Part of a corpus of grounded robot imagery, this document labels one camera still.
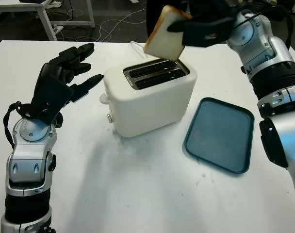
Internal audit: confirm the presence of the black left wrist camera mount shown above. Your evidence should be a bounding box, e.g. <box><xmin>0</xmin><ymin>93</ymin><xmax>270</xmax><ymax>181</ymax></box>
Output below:
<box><xmin>31</xmin><ymin>77</ymin><xmax>75</xmax><ymax>125</ymax></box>

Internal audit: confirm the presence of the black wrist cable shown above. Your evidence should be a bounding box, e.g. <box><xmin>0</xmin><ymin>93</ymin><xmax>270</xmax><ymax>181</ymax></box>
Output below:
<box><xmin>233</xmin><ymin>0</ymin><xmax>295</xmax><ymax>50</ymax></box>
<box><xmin>2</xmin><ymin>101</ymin><xmax>35</xmax><ymax>148</ymax></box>

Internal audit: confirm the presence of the slice of toasted bread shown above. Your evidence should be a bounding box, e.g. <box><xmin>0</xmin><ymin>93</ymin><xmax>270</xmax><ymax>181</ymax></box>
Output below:
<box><xmin>144</xmin><ymin>5</ymin><xmax>193</xmax><ymax>61</ymax></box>

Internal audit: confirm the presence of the blue plastic tray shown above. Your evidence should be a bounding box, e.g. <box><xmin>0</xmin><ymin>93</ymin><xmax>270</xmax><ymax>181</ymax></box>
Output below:
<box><xmin>181</xmin><ymin>97</ymin><xmax>255</xmax><ymax>174</ymax></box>

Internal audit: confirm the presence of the person in dark trousers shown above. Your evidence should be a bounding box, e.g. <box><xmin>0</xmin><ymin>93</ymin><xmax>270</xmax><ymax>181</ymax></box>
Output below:
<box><xmin>146</xmin><ymin>0</ymin><xmax>194</xmax><ymax>43</ymax></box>

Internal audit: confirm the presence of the white two-slot toaster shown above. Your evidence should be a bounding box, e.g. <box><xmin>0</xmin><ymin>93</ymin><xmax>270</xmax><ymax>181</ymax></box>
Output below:
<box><xmin>99</xmin><ymin>59</ymin><xmax>198</xmax><ymax>138</ymax></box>

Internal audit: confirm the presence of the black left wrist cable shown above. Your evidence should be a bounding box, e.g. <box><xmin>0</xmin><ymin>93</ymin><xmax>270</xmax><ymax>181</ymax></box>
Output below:
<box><xmin>2</xmin><ymin>101</ymin><xmax>35</xmax><ymax>148</ymax></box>

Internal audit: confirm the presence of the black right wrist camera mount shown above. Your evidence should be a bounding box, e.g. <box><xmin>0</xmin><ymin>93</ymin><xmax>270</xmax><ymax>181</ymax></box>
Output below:
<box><xmin>181</xmin><ymin>23</ymin><xmax>233</xmax><ymax>49</ymax></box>

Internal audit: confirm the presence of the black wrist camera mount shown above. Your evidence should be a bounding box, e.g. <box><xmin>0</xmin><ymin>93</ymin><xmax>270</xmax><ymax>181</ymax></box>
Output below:
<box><xmin>31</xmin><ymin>77</ymin><xmax>75</xmax><ymax>125</ymax></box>
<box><xmin>181</xmin><ymin>23</ymin><xmax>233</xmax><ymax>49</ymax></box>

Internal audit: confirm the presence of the white metal-frame desk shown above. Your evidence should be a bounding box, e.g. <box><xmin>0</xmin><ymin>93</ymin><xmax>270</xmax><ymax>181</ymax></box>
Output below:
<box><xmin>0</xmin><ymin>0</ymin><xmax>95</xmax><ymax>42</ymax></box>

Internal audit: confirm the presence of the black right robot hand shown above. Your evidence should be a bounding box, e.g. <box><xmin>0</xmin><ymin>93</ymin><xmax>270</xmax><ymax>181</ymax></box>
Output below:
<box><xmin>166</xmin><ymin>0</ymin><xmax>238</xmax><ymax>33</ymax></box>

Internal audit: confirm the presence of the white toaster power cord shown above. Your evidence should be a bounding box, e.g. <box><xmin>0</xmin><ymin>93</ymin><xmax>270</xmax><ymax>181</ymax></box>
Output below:
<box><xmin>130</xmin><ymin>40</ymin><xmax>148</xmax><ymax>60</ymax></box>

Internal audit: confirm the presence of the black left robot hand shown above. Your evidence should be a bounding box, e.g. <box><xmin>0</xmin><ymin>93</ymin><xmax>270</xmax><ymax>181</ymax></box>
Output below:
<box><xmin>36</xmin><ymin>43</ymin><xmax>105</xmax><ymax>128</ymax></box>

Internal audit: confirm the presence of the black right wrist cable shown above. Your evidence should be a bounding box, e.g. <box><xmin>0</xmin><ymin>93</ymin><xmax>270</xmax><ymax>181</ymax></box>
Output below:
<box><xmin>233</xmin><ymin>0</ymin><xmax>295</xmax><ymax>50</ymax></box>

